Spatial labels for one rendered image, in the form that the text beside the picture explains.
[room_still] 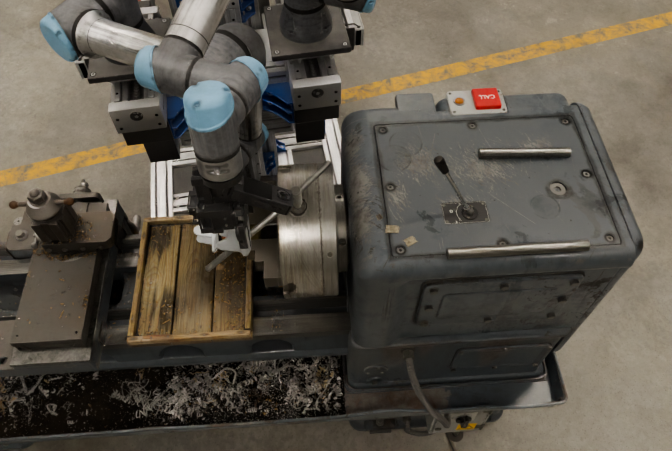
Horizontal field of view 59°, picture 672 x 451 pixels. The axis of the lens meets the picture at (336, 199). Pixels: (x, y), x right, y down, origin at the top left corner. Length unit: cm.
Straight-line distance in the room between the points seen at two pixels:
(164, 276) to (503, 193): 88
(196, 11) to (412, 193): 56
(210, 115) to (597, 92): 281
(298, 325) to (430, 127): 59
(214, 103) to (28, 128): 256
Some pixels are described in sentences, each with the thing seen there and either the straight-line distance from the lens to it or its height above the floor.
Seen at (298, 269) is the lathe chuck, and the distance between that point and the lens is 129.
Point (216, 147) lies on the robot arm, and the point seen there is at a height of 157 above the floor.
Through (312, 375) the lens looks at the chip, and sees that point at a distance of 183.
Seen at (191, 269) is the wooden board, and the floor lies 88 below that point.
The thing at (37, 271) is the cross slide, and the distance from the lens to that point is 167.
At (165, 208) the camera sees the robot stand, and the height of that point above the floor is 23.
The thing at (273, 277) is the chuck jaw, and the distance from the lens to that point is 134.
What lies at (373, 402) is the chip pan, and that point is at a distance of 182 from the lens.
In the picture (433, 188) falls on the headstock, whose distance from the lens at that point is 129.
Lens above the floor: 229
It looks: 55 degrees down
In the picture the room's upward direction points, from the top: straight up
